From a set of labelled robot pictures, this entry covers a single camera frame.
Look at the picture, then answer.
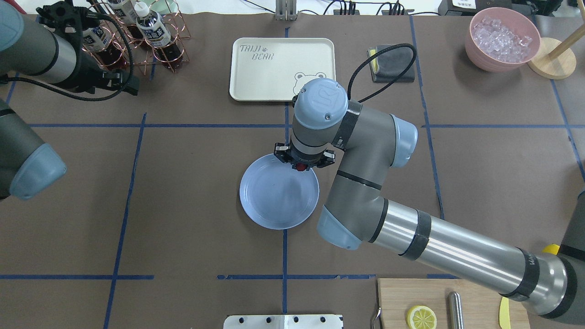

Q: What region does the wooden cup stand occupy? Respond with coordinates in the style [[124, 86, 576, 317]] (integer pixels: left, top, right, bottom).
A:
[[528, 25, 585, 80]]

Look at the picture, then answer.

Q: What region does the steel cylinder muddler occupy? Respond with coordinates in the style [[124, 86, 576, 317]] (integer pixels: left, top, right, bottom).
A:
[[448, 291, 464, 329]]

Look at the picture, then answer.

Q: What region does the tea bottle left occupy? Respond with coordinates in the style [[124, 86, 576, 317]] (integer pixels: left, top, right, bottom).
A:
[[82, 26, 129, 70]]

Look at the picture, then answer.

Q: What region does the copper wire bottle rack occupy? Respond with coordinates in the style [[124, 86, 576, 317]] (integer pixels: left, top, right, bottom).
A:
[[84, 0, 191, 72]]

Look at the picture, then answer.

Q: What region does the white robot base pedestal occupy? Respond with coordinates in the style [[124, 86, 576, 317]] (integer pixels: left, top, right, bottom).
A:
[[223, 314, 344, 329]]

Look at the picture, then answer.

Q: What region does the tea bottle back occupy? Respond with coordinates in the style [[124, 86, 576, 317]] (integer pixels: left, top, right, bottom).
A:
[[107, 0, 149, 48]]

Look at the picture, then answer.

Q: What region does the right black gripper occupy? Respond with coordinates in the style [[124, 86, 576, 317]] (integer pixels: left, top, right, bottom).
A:
[[273, 143, 336, 170]]

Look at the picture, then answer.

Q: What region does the yellow plastic knife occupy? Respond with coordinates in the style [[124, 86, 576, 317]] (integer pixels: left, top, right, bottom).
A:
[[499, 297, 511, 329]]

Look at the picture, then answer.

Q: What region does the pink bowl of ice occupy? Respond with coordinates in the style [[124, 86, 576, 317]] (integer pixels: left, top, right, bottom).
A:
[[465, 7, 541, 72]]

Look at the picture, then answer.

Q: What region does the grey folded cloth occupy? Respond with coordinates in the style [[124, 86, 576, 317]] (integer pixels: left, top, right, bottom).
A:
[[367, 44, 415, 83]]

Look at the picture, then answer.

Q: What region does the blue plate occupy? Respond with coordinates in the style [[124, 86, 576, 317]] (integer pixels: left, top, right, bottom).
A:
[[239, 154, 320, 230]]

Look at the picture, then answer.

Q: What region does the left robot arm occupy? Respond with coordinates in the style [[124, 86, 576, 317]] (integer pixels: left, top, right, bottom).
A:
[[0, 0, 139, 200]]

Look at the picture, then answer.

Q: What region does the cream bear tray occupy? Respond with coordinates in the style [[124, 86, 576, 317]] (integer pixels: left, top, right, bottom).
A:
[[229, 37, 336, 102]]

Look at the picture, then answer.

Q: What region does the large yellow lemon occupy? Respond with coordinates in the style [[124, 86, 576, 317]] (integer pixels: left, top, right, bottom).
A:
[[542, 244, 560, 255]]

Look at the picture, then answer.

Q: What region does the tea bottle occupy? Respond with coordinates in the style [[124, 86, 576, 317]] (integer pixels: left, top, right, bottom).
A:
[[134, 1, 183, 70], [82, 26, 129, 70], [107, 0, 149, 48]]

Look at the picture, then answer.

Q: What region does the tea bottle middle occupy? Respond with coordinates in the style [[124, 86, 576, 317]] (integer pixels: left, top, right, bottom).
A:
[[134, 1, 183, 70]]

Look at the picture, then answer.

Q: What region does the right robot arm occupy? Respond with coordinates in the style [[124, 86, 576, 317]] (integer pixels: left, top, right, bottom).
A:
[[274, 77, 584, 325]]

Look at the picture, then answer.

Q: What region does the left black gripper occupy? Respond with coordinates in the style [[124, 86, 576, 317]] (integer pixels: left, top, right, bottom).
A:
[[36, 0, 139, 96]]

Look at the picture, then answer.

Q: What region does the lemon half slice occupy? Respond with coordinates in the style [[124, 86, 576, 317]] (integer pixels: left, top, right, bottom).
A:
[[405, 305, 437, 329]]

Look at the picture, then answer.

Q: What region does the wooden cutting board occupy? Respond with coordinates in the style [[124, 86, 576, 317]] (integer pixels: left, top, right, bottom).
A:
[[378, 278, 502, 329]]

